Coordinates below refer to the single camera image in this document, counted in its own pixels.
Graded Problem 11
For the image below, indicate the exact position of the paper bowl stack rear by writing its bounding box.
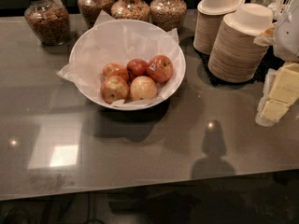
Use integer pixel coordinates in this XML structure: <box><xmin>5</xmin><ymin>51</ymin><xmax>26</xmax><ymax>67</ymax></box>
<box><xmin>193</xmin><ymin>0</ymin><xmax>245</xmax><ymax>55</ymax></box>

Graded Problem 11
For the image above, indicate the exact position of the glass cereal jar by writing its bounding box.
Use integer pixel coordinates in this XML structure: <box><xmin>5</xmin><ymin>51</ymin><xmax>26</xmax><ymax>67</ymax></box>
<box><xmin>111</xmin><ymin>0</ymin><xmax>150</xmax><ymax>21</ymax></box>
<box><xmin>149</xmin><ymin>0</ymin><xmax>187</xmax><ymax>32</ymax></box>
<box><xmin>24</xmin><ymin>0</ymin><xmax>70</xmax><ymax>46</ymax></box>
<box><xmin>78</xmin><ymin>0</ymin><xmax>115</xmax><ymax>28</ymax></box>

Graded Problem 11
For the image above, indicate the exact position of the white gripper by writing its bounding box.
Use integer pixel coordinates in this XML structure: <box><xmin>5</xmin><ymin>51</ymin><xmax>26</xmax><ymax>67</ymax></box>
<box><xmin>253</xmin><ymin>0</ymin><xmax>299</xmax><ymax>122</ymax></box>

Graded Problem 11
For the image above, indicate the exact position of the red apple back right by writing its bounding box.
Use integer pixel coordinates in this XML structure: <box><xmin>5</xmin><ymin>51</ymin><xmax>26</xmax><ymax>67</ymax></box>
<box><xmin>147</xmin><ymin>55</ymin><xmax>173</xmax><ymax>83</ymax></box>

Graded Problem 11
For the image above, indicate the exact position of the white paper liner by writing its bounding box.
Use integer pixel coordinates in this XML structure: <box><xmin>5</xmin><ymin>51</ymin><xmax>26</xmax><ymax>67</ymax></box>
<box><xmin>56</xmin><ymin>9</ymin><xmax>181</xmax><ymax>108</ymax></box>

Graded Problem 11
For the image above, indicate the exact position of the paper bowl stack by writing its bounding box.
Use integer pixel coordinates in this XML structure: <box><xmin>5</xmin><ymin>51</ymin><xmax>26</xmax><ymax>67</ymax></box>
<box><xmin>208</xmin><ymin>3</ymin><xmax>273</xmax><ymax>83</ymax></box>
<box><xmin>193</xmin><ymin>0</ymin><xmax>245</xmax><ymax>55</ymax></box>

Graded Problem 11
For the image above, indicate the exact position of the glass cereal jar far left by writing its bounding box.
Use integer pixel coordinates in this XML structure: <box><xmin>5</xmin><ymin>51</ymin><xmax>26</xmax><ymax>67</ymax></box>
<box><xmin>24</xmin><ymin>0</ymin><xmax>70</xmax><ymax>46</ymax></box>

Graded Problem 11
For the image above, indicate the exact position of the white bowl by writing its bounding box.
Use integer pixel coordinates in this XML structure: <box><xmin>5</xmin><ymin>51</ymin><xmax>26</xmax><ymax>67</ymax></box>
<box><xmin>68</xmin><ymin>19</ymin><xmax>187</xmax><ymax>112</ymax></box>

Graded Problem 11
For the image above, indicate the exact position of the yellow red apple front left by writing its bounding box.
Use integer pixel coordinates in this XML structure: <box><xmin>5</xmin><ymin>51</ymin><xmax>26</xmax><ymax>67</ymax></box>
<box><xmin>100</xmin><ymin>76</ymin><xmax>129</xmax><ymax>104</ymax></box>

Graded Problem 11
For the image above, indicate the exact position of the paper bowl stack front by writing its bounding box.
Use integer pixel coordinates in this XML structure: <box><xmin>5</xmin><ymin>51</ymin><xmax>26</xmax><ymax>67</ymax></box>
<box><xmin>208</xmin><ymin>3</ymin><xmax>273</xmax><ymax>83</ymax></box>

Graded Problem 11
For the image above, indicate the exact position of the dark red apple back middle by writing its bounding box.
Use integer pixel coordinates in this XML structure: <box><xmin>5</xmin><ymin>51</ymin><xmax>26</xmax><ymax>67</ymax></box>
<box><xmin>126</xmin><ymin>59</ymin><xmax>149</xmax><ymax>80</ymax></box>

